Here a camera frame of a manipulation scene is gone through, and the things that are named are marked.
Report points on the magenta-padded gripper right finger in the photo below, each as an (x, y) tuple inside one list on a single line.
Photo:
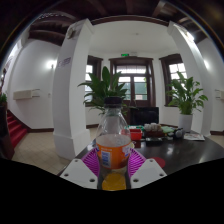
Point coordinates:
[(146, 173)]

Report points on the wooden rack of small bottles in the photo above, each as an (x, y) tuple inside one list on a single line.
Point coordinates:
[(152, 130)]

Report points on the dark-framed window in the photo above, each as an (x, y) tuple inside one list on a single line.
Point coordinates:
[(89, 69), (176, 69)]

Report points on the small black case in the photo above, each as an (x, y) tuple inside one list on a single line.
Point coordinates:
[(154, 141)]

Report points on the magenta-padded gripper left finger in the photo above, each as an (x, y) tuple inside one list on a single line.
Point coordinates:
[(80, 173)]

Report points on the red box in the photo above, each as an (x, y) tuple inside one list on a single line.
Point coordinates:
[(136, 135)]

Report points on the green exit sign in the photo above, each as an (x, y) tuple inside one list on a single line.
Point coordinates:
[(125, 55)]

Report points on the black chair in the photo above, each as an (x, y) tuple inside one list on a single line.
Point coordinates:
[(145, 116)]

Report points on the orange-labelled clear drink bottle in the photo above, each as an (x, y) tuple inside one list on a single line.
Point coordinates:
[(113, 150)]

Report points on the green plant in white pot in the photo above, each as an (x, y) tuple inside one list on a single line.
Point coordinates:
[(185, 123), (106, 85)]

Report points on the printed magazine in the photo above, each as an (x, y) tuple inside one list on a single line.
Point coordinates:
[(194, 137)]

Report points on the red carpeted staircase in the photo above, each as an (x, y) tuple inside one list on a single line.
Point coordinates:
[(16, 130)]

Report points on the green cloth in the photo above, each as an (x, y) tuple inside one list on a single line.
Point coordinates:
[(167, 129)]

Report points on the black and grey microphones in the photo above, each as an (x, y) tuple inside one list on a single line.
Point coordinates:
[(179, 133)]

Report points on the dark wooden double door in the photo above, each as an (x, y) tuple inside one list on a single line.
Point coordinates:
[(132, 71)]

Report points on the dark wooden planter stand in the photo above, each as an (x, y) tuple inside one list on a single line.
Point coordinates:
[(5, 133)]

